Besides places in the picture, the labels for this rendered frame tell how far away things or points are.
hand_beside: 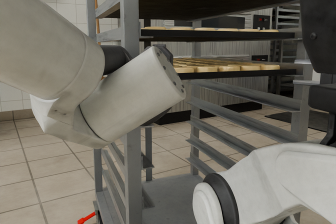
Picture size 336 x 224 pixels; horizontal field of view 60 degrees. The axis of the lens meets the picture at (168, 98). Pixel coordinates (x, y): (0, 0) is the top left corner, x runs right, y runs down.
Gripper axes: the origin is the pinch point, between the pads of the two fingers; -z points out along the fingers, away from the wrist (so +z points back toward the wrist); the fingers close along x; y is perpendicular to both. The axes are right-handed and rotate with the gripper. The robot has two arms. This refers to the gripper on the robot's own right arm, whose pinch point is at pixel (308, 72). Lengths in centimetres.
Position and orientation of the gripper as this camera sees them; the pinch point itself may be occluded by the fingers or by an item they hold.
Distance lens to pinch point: 75.2
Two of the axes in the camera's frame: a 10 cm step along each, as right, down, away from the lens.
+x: 0.0, -9.8, -1.7
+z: 7.8, 1.1, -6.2
